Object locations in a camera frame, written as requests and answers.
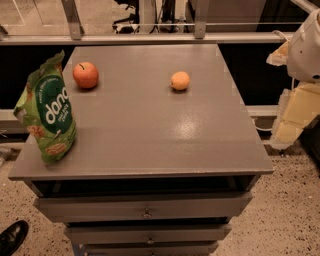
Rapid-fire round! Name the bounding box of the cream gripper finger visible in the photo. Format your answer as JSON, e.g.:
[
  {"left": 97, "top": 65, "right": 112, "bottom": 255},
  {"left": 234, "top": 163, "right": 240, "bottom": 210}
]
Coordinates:
[
  {"left": 266, "top": 41, "right": 289, "bottom": 66},
  {"left": 270, "top": 82, "right": 320, "bottom": 150}
]

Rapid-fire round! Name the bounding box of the orange fruit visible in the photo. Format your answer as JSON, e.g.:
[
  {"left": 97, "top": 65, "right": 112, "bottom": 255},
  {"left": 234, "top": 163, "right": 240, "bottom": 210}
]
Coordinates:
[{"left": 171, "top": 71, "right": 190, "bottom": 90}]

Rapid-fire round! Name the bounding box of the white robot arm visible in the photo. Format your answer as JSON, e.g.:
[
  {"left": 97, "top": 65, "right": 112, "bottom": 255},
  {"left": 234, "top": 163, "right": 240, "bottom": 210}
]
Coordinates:
[{"left": 266, "top": 9, "right": 320, "bottom": 150}]

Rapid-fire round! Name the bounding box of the green rice chip bag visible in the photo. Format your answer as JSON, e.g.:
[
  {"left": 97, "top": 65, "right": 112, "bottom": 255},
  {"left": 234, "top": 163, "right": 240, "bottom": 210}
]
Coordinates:
[{"left": 14, "top": 51, "right": 76, "bottom": 163}]

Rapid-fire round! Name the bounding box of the grey drawer cabinet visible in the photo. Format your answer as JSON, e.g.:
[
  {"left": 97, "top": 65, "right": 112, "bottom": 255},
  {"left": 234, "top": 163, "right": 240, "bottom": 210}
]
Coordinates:
[{"left": 8, "top": 44, "right": 275, "bottom": 256}]

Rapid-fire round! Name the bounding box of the black office chair base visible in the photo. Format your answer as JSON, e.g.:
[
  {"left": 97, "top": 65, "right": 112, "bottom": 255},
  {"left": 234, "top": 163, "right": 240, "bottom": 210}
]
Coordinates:
[{"left": 112, "top": 0, "right": 140, "bottom": 34}]

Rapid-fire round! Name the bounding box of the red apple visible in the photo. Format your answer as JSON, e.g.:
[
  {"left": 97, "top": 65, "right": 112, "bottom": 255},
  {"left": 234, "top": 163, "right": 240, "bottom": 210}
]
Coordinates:
[{"left": 73, "top": 62, "right": 99, "bottom": 89}]

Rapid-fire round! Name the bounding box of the top grey drawer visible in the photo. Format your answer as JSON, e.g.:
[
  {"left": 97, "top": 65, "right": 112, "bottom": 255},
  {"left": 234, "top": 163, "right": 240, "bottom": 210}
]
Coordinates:
[{"left": 34, "top": 192, "right": 252, "bottom": 223}]

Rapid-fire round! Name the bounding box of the grey drawer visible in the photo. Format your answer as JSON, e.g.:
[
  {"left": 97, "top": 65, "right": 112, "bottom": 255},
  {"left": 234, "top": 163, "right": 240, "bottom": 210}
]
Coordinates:
[
  {"left": 34, "top": 192, "right": 252, "bottom": 223},
  {"left": 65, "top": 224, "right": 231, "bottom": 244},
  {"left": 84, "top": 241, "right": 218, "bottom": 256}
]

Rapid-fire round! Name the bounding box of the bottom grey drawer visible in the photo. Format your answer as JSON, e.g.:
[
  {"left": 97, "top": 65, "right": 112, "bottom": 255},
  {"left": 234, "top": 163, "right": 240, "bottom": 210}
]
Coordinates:
[{"left": 84, "top": 241, "right": 218, "bottom": 256}]

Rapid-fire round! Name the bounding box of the middle grey drawer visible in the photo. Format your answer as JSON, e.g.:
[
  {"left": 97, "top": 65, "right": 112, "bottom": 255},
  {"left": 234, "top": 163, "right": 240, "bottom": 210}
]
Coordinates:
[{"left": 65, "top": 224, "right": 231, "bottom": 244}]

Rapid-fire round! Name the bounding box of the black shoe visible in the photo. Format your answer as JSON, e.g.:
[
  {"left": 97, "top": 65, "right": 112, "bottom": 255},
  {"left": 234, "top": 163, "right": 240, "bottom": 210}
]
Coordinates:
[{"left": 0, "top": 220, "right": 29, "bottom": 256}]

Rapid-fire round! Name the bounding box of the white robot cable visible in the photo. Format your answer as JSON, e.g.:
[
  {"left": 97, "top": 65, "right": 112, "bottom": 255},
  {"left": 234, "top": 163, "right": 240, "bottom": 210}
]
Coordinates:
[{"left": 252, "top": 117, "right": 275, "bottom": 132}]

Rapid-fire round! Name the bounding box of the metal railing frame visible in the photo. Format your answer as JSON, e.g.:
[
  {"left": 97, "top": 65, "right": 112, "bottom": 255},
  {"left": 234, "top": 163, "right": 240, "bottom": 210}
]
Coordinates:
[{"left": 0, "top": 0, "right": 293, "bottom": 45}]

